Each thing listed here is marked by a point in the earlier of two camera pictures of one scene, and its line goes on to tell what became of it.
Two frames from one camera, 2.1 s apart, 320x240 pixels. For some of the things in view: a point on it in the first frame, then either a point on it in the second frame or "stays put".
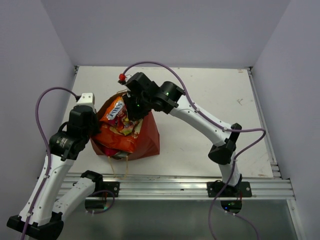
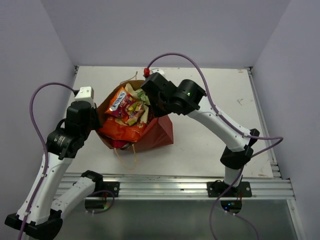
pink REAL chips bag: (110, 152) → (118, 143)
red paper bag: (147, 143) → (159, 131)
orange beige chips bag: (105, 137) → (119, 129)
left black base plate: (112, 186) stays put
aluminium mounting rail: (265, 187) stays put
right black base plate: (242, 189) stays put
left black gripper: (94, 117) stays put
